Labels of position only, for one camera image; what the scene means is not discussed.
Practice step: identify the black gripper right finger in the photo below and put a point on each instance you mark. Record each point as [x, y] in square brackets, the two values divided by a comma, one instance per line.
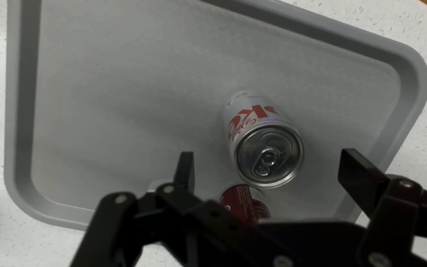
[407, 223]

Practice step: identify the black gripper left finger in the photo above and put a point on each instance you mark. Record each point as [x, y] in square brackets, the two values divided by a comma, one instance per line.
[174, 232]

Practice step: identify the dark red soda can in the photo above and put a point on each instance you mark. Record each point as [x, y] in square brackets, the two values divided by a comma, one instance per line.
[246, 202]

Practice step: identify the silver diet cola can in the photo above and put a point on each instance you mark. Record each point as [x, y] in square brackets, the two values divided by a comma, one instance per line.
[268, 153]

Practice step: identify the gray plastic tray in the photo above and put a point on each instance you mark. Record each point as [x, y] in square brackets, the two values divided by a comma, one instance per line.
[125, 98]

